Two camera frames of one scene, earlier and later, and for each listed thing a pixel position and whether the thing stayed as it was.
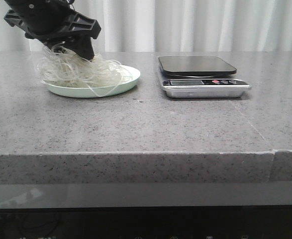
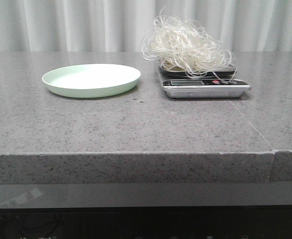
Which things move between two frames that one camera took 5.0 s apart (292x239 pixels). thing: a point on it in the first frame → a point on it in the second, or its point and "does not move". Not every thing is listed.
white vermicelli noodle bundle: (61, 67) → (188, 46)
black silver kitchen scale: (200, 77) does not move
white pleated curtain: (173, 26) does not move
